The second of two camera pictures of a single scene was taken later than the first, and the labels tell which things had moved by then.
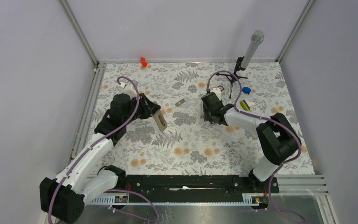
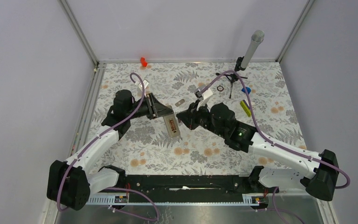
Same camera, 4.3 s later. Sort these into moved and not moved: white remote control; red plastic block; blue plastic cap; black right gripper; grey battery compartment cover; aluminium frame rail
Moved: black right gripper; white remote control
Not moved: red plastic block; blue plastic cap; grey battery compartment cover; aluminium frame rail
